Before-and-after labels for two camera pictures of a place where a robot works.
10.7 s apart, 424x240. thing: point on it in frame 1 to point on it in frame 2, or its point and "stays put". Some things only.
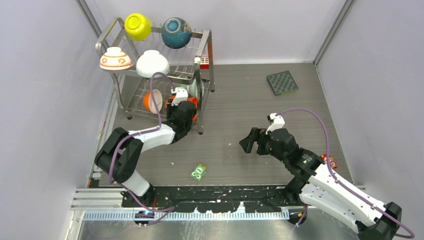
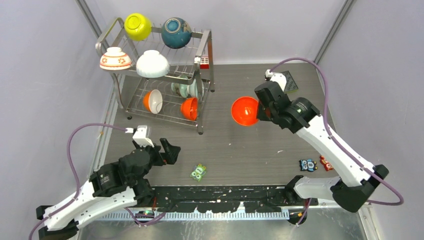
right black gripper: [256, 134] to [261, 114]
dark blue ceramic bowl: [176, 33] stays put
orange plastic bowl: [170, 97] to [244, 111]
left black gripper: [169, 110] to [170, 155]
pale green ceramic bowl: [181, 85] stays put
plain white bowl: [150, 62] stays put
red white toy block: [204, 63] stays put
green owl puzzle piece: [198, 171] stays put
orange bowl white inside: [148, 101] stays put
